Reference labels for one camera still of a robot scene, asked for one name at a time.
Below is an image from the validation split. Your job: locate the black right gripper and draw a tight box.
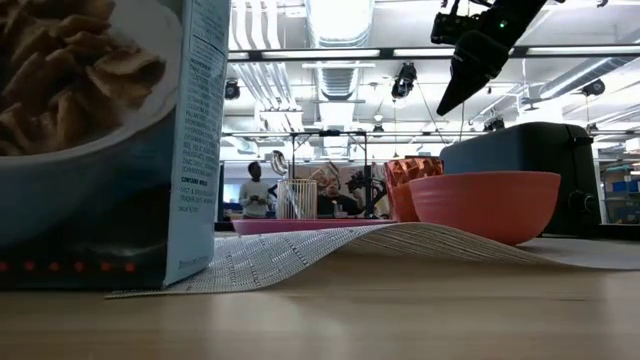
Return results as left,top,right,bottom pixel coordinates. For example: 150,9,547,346
436,0,549,117

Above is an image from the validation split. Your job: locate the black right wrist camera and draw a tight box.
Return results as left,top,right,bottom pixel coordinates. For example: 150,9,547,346
430,0,484,46

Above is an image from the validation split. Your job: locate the amber faceted cup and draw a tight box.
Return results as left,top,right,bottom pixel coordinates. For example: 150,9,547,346
383,157,445,224

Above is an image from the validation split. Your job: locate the blue cinnamon squares cereal box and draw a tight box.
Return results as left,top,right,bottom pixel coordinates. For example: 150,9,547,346
0,0,232,293

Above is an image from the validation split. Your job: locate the black overhead frame beam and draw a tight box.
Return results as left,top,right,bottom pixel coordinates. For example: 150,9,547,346
227,46,640,64

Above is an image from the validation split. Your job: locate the pink plate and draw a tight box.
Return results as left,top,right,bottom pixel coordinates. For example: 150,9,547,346
232,218,399,237

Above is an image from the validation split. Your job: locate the silver ventilation duct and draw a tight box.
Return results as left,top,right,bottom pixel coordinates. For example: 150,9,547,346
307,0,375,101

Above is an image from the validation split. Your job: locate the black background rig frame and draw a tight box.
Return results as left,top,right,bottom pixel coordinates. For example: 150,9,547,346
222,129,451,221

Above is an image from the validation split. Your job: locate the grey woven placemat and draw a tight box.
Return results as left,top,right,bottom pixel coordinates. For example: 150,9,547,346
104,222,640,300

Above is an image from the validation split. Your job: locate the clear ribbed glass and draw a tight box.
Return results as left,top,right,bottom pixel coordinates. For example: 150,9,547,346
276,178,319,221

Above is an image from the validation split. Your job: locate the black toaster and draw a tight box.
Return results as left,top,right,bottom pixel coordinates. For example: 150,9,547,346
439,121,601,237

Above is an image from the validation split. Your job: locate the orange bowl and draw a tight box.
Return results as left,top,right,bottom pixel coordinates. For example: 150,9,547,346
408,170,562,247

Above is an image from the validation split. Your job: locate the person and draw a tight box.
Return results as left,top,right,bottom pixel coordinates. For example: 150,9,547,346
238,160,274,220
315,167,364,218

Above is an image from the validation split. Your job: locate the storage shelf with boxes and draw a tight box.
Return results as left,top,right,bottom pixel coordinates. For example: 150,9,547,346
602,162,640,225

